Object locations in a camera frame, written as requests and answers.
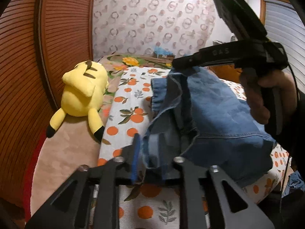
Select blue denim pants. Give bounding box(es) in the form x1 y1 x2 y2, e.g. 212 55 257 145
141 67 275 187

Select brown louvered wardrobe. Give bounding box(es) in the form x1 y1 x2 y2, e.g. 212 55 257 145
1 0 93 207

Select yellow pikachu plush toy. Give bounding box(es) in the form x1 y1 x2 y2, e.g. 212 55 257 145
46 60 109 142

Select person's right hand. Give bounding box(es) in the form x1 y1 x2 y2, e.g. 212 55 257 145
240 70 298 125

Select blue cloth pile beside bed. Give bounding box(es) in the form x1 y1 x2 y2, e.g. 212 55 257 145
282 170 305 197

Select orange print white bedsheet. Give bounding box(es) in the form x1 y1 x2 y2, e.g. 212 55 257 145
98 67 288 228

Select circle pattern sheer curtain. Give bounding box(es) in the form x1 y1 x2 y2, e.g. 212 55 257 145
92 0 215 60

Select grey window roller blind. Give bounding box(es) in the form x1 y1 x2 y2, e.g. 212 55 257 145
264 0 305 91

